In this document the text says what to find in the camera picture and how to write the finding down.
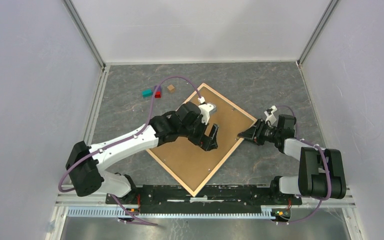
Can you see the wooden picture frame teal edge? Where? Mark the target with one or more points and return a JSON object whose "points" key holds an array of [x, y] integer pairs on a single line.
{"points": [[231, 152]]}

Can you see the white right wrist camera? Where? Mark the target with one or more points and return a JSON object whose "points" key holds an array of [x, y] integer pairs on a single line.
{"points": [[270, 118]]}

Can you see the red wooden block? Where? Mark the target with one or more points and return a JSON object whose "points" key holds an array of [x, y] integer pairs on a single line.
{"points": [[157, 94]]}

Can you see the brown cardboard backing board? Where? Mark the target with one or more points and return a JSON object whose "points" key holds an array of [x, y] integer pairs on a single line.
{"points": [[192, 159]]}

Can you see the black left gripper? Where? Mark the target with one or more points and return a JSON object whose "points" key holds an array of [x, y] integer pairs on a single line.
{"points": [[206, 142]]}

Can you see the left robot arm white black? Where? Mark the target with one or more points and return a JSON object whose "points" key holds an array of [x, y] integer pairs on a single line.
{"points": [[87, 164]]}

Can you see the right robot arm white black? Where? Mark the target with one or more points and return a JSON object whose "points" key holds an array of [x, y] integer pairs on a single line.
{"points": [[320, 174]]}

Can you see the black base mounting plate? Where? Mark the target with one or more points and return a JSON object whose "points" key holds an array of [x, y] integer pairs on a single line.
{"points": [[212, 199]]}

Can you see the natural wooden cube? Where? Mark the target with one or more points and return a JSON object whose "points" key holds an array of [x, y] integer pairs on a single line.
{"points": [[171, 88]]}

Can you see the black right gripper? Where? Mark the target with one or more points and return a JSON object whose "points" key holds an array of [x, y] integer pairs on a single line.
{"points": [[256, 131]]}

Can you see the aluminium rail base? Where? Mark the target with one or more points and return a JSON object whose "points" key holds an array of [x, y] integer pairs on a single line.
{"points": [[267, 212]]}

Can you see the teal wooden block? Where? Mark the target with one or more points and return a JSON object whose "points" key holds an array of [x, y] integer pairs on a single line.
{"points": [[147, 93]]}

